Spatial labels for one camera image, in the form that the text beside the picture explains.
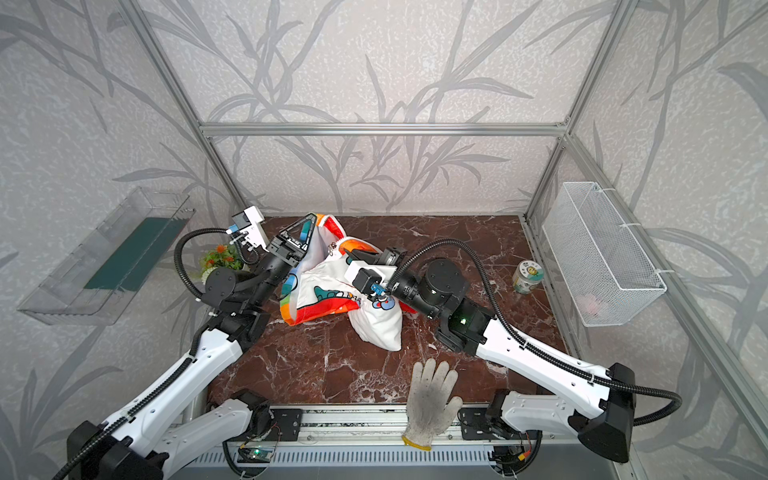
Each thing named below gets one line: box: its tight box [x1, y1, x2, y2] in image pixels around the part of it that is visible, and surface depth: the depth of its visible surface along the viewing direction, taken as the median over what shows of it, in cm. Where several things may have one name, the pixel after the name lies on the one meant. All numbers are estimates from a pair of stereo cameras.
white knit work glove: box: [402, 358, 463, 451], surface depth 78 cm
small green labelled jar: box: [512, 260, 545, 295], surface depth 96 cm
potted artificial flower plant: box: [201, 244, 243, 285], surface depth 88 cm
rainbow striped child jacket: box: [279, 214, 418, 351], surface depth 68 cm
